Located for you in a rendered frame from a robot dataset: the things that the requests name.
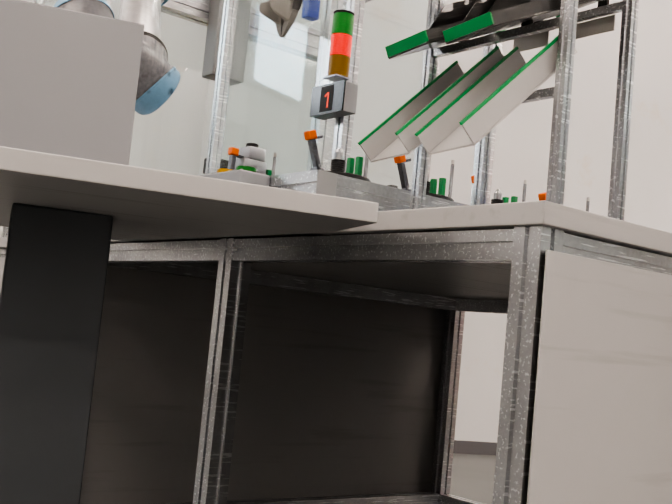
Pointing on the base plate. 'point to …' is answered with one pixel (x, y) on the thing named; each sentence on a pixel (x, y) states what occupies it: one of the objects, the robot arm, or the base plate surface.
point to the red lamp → (341, 44)
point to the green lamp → (343, 23)
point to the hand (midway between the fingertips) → (286, 31)
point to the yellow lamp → (338, 64)
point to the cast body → (253, 155)
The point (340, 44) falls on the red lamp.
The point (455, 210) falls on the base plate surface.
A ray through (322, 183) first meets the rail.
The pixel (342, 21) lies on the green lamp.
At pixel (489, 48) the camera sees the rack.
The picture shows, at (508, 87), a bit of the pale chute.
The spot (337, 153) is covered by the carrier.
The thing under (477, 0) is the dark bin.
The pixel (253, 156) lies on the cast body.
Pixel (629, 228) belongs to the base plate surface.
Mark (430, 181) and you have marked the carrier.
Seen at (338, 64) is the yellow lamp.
